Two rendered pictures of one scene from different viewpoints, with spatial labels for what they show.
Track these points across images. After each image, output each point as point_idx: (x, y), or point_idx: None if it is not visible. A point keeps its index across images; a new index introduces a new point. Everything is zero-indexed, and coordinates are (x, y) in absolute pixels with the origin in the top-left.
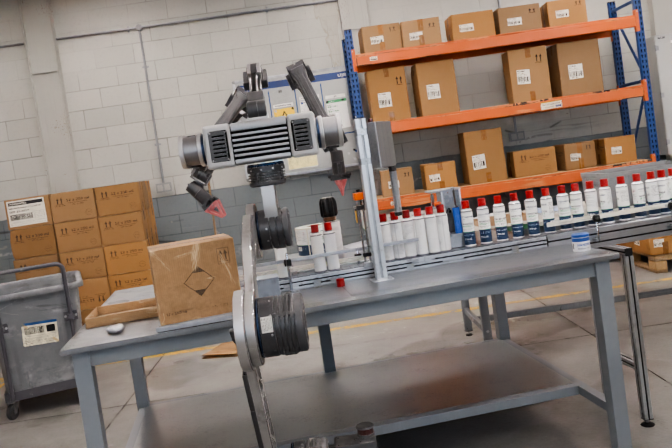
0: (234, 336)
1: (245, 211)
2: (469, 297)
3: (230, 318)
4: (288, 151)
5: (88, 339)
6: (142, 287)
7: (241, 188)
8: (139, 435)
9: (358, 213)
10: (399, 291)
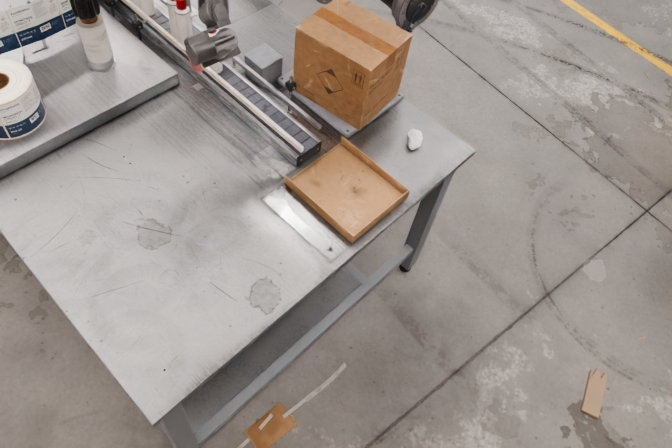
0: None
1: None
2: None
3: None
4: None
5: (438, 154)
6: (133, 367)
7: None
8: (283, 349)
9: None
10: None
